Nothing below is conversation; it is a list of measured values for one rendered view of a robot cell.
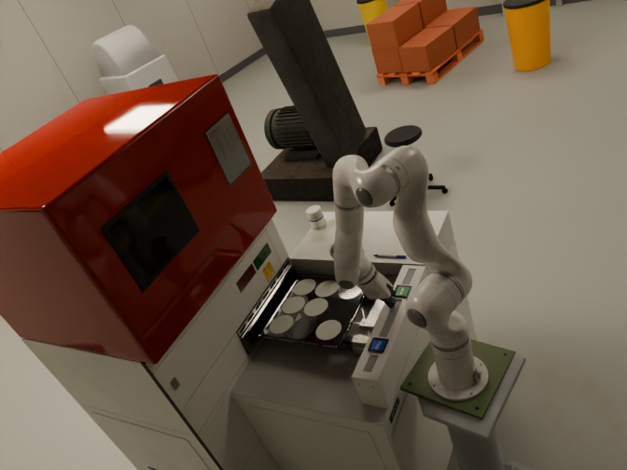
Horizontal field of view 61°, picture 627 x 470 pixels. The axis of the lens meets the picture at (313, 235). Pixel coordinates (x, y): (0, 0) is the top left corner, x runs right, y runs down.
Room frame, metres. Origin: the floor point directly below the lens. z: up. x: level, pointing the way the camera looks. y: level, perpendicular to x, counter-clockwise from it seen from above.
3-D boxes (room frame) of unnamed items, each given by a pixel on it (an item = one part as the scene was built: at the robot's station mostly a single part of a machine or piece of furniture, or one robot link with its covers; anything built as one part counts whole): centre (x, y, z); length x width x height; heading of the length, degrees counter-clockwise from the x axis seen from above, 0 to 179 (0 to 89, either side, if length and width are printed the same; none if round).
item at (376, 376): (1.37, -0.15, 0.89); 0.55 x 0.09 x 0.14; 142
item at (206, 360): (1.63, 0.39, 1.02); 0.81 x 0.03 x 0.40; 142
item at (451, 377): (1.13, -0.27, 0.92); 0.19 x 0.19 x 0.18
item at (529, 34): (5.10, -2.79, 0.34); 0.43 x 0.43 x 0.68
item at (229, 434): (1.84, 0.66, 0.41); 0.82 x 0.70 x 0.82; 142
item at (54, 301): (1.82, 0.64, 1.52); 0.81 x 0.75 x 0.60; 142
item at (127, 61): (7.50, 1.40, 0.75); 0.76 x 0.71 x 1.50; 41
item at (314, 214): (2.10, -0.04, 1.01); 0.07 x 0.07 x 0.10
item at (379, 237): (1.89, -0.22, 0.89); 0.62 x 0.35 x 0.14; 52
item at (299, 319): (1.64, 0.10, 0.90); 0.34 x 0.34 x 0.01; 52
